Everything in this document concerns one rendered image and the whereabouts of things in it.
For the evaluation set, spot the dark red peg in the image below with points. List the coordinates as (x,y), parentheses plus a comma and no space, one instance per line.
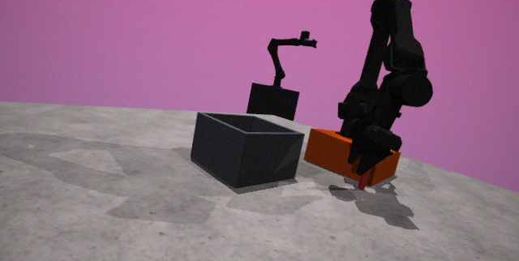
(363,180)

